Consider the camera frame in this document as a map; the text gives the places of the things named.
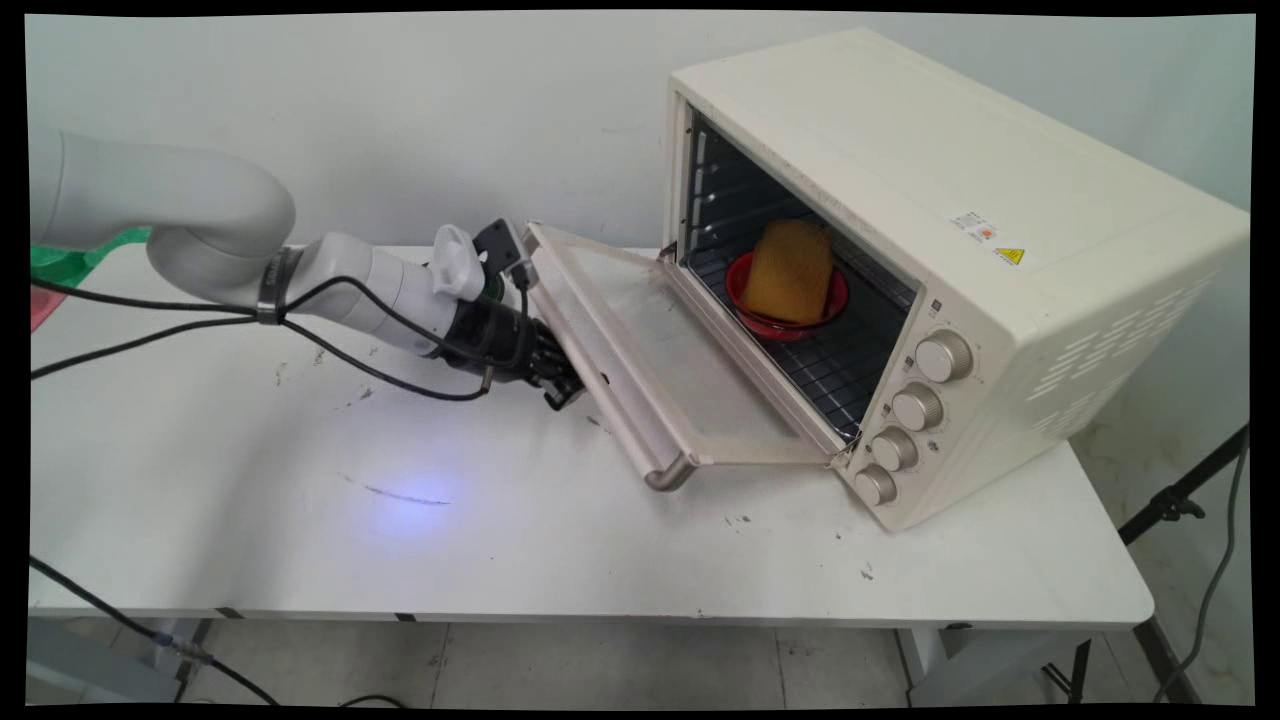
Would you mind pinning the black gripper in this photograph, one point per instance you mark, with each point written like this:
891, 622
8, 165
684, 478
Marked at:
490, 335

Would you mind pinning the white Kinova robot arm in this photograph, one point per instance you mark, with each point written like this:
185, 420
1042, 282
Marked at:
200, 215

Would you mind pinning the red bowl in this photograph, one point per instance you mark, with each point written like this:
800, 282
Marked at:
760, 318

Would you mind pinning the yellow sponge bread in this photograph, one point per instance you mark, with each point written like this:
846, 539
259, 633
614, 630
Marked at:
790, 270

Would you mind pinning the silver oven knob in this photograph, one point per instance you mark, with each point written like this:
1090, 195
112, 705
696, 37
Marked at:
875, 485
893, 449
943, 357
917, 407

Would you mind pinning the white label sticker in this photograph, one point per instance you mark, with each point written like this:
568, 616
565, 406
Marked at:
973, 225

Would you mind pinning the cream toaster oven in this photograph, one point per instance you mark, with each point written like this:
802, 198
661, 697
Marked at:
1000, 250

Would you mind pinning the yellow warning sticker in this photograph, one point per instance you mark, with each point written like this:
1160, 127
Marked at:
1009, 256

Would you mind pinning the green plastic items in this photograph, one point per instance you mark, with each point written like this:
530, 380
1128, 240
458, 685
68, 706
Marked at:
70, 262

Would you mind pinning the white table leg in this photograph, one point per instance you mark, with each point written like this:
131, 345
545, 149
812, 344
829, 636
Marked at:
980, 660
110, 660

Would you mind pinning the red mat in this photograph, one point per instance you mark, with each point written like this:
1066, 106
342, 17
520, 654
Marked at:
42, 305

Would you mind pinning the black tripod stand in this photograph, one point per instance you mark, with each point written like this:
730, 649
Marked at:
1170, 505

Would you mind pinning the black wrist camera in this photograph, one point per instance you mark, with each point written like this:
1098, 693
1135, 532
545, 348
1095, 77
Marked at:
500, 245

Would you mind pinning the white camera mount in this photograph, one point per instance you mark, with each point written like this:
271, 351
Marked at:
457, 262

